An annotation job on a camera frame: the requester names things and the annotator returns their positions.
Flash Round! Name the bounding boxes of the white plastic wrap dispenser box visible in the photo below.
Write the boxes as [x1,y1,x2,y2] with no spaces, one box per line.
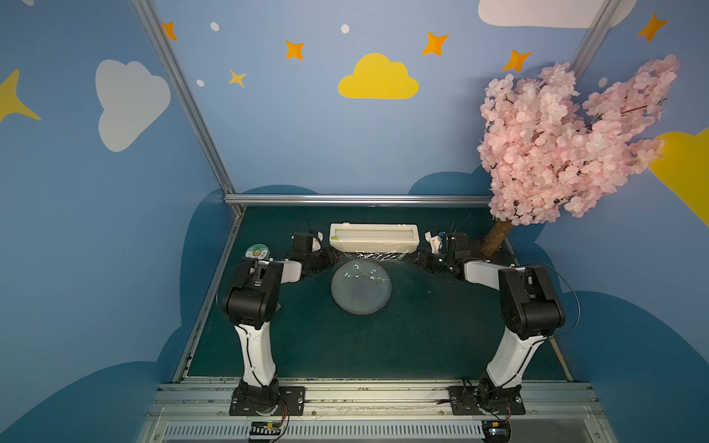
[329,223,420,254]

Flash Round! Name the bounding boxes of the round grey glass plate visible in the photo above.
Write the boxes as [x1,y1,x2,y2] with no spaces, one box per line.
[330,260,393,316]

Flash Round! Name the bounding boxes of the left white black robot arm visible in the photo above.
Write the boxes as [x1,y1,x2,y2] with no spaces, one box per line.
[219,230,338,410]

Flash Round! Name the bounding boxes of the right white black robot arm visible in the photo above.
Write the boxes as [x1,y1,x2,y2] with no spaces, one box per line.
[415,231,566,408]

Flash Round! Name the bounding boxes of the dark square tree base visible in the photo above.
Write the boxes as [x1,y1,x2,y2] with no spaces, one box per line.
[482,243,518,267]

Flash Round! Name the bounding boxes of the small yellow green-lidded jar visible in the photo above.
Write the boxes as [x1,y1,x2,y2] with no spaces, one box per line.
[245,244,271,260]

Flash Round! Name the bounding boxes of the pink cherry blossom tree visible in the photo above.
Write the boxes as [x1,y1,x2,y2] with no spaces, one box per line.
[477,55,681,258]

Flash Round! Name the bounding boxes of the left small circuit board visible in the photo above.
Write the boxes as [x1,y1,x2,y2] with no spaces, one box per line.
[249,422,282,440]

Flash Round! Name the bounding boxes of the small circuit board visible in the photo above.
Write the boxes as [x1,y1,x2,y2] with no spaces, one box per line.
[249,422,282,440]
[482,421,511,443]

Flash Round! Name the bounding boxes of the right small circuit board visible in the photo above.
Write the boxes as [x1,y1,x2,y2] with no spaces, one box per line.
[482,421,511,443]

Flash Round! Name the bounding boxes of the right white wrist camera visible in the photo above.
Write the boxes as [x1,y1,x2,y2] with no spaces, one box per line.
[425,231,443,254]

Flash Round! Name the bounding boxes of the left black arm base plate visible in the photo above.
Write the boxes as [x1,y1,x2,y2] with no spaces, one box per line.
[228,384,306,416]

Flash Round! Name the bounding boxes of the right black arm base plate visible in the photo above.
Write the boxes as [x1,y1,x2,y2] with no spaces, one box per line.
[447,385,526,416]

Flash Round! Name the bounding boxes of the aluminium front rail frame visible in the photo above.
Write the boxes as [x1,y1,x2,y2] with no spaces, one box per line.
[138,378,617,442]

